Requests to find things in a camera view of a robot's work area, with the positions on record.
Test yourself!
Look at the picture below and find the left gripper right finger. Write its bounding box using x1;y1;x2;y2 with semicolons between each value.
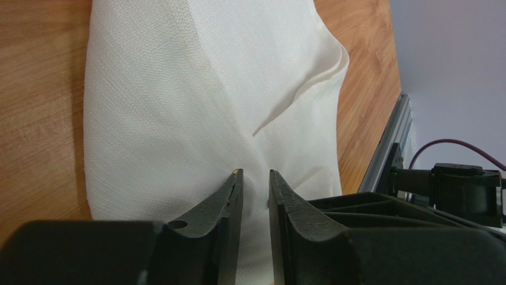
268;170;505;284

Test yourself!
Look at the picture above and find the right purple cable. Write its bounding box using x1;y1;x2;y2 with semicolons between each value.
407;138;506;172

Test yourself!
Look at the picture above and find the white cloth napkin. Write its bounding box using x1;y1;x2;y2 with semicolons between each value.
83;1;350;284

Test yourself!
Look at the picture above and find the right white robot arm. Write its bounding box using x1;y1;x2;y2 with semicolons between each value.
310;163;505;229

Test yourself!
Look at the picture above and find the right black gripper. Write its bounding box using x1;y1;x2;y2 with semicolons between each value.
306;191;463;229

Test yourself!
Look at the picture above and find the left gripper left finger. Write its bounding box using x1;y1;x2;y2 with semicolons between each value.
1;169;243;284

